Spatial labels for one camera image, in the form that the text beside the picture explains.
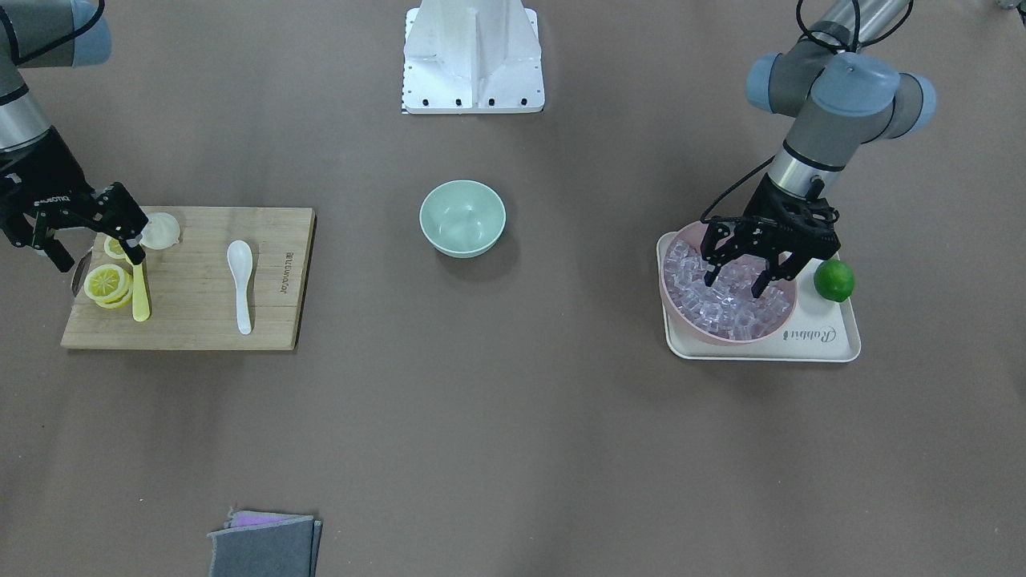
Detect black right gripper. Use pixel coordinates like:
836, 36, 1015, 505
2, 127, 149, 272

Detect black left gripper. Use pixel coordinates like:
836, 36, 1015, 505
701, 176, 842, 298

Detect white ceramic spoon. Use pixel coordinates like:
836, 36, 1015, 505
227, 240, 253, 335

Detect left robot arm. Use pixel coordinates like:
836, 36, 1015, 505
699, 1, 937, 298

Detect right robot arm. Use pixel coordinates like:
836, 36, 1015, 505
1, 1, 149, 272

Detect pile of clear ice cubes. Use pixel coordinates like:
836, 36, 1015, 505
662, 240, 795, 341

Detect pink bowl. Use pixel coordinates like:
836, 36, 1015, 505
657, 222, 798, 345

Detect mint green bowl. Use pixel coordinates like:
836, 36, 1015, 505
418, 180, 508, 259

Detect single lemon slice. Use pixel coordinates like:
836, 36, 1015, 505
103, 235, 127, 260

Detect stacked lemon slices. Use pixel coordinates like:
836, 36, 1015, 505
82, 264, 133, 309

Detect green lime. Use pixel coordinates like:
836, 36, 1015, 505
813, 259, 856, 304

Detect yellow plastic knife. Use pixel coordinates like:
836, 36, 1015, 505
124, 256, 151, 322

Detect beige rectangular tray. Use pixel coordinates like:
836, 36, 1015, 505
656, 231, 862, 364

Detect bamboo cutting board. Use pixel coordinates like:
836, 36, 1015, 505
61, 207, 317, 351

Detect folded grey cloth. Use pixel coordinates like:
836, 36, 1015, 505
208, 509, 322, 576

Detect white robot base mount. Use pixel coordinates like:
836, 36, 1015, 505
401, 1, 546, 115

